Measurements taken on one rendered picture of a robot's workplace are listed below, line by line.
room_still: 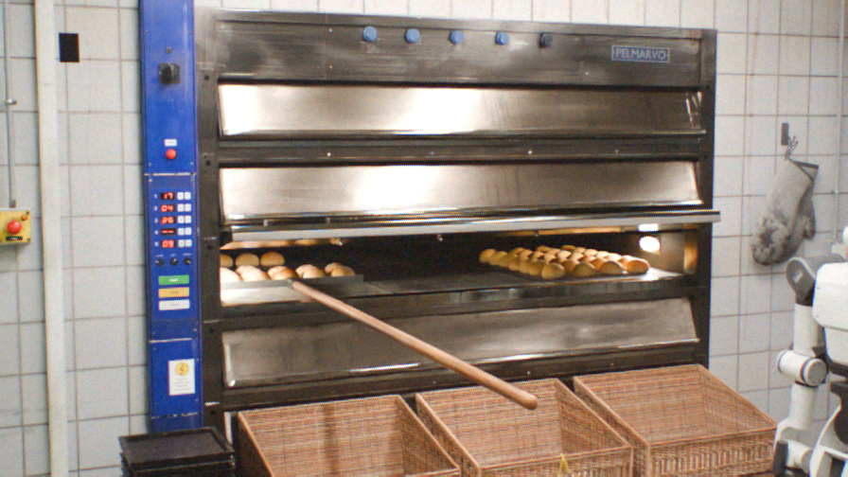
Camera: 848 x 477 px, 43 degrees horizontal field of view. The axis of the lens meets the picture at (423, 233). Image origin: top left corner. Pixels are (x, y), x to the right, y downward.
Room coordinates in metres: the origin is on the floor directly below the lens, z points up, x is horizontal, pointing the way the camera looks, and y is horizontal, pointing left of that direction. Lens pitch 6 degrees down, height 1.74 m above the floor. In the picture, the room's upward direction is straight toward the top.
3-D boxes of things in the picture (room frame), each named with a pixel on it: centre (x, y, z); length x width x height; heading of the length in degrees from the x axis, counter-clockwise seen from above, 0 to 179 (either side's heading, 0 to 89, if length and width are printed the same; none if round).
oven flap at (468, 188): (3.71, -0.19, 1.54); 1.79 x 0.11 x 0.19; 113
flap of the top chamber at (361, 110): (3.71, -0.19, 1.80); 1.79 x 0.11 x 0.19; 113
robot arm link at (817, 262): (3.09, -1.12, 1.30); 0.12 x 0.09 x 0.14; 113
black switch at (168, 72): (3.25, 0.75, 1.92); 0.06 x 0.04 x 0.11; 113
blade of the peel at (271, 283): (3.97, 0.54, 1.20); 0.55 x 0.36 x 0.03; 113
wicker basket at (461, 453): (3.47, -0.32, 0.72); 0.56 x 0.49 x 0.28; 114
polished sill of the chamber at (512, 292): (3.73, -0.18, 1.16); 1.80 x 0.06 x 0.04; 113
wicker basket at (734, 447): (3.71, -0.88, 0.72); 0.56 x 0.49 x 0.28; 113
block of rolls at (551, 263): (4.34, -0.56, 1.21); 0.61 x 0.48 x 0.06; 23
